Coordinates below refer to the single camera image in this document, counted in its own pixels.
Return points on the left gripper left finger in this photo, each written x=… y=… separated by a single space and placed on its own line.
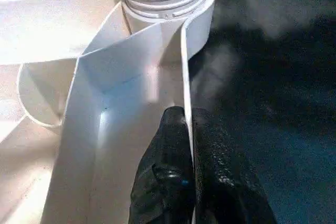
x=162 y=182

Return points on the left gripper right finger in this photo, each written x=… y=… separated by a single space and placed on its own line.
x=225 y=190

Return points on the white plastic table top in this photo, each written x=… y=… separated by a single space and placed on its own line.
x=39 y=24

